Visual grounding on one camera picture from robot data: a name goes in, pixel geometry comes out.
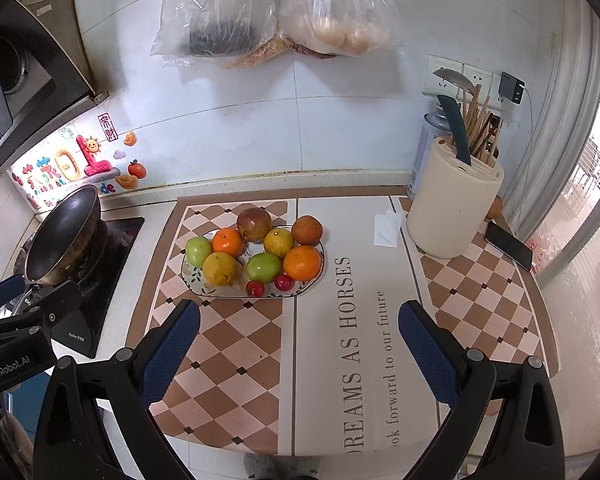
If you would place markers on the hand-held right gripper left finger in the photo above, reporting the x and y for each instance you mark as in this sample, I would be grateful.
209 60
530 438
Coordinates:
167 355

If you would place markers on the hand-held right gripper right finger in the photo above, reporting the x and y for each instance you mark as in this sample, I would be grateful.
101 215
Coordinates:
430 355

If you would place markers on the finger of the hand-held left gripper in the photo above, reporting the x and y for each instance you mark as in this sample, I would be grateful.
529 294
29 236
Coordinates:
2 292
55 302

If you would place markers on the white patterned plate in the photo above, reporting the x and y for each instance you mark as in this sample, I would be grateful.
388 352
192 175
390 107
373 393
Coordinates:
197 284

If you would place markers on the large yellow citrus fruit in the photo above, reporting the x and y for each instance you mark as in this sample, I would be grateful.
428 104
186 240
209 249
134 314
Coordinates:
220 268

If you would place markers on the small green fruit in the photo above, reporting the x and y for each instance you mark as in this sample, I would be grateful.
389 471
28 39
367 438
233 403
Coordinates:
198 251

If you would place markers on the small red plum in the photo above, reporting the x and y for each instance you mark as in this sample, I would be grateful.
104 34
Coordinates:
283 282
255 288

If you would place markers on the medium bright orange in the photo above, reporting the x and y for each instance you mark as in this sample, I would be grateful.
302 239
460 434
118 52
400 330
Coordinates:
228 241

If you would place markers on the large green fruit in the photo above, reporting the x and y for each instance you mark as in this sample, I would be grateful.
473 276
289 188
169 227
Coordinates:
263 266

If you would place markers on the dark red passion fruit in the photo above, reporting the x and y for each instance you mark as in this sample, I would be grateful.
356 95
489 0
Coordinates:
254 224

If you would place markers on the large bright orange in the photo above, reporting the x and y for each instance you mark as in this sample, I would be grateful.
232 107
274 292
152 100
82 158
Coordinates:
302 262

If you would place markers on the small yellow citrus fruit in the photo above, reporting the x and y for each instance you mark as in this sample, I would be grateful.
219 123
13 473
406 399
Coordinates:
278 242

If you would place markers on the dark orange tangerine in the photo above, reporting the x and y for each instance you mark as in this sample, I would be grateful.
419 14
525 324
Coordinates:
307 230

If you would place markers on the person's left forearm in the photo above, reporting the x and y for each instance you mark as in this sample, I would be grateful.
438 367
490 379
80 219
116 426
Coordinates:
17 440

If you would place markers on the black gas stove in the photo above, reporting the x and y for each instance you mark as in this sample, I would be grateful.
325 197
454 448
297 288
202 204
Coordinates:
107 270

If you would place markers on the black frying pan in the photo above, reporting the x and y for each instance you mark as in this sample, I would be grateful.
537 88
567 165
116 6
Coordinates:
62 232

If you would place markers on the checkered printed table mat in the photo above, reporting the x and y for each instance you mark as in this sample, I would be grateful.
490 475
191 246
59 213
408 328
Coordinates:
330 340

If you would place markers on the white paper tissue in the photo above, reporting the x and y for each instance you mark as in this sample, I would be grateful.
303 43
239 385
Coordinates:
387 230

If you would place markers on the black smartphone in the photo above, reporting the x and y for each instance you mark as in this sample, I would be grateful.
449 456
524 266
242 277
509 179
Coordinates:
509 245

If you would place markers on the cream utensil holder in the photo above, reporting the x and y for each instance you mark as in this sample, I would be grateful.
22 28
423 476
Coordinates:
452 205

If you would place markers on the white spray can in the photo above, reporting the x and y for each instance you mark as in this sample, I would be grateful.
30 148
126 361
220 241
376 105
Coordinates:
426 152

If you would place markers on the range hood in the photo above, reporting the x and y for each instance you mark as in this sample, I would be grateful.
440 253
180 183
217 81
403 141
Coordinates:
25 75

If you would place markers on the bundle of wooden chopsticks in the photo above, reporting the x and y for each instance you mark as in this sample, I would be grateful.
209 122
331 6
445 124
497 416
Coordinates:
482 130

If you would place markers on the metal ladle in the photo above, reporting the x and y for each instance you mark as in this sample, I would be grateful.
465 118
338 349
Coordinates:
452 79

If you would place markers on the black charger plug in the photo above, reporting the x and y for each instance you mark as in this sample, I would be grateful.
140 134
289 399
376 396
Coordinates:
511 89

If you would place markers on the clear plastic bag dark contents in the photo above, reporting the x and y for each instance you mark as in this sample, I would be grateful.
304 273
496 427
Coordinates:
215 10

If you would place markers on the clear plastic bag round contents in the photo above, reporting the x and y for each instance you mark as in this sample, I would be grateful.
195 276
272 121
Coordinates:
340 5

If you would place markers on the colourful wall stickers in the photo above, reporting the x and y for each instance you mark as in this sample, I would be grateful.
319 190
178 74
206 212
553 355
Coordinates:
67 165

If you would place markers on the white wall socket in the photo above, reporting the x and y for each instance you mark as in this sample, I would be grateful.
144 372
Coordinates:
442 67

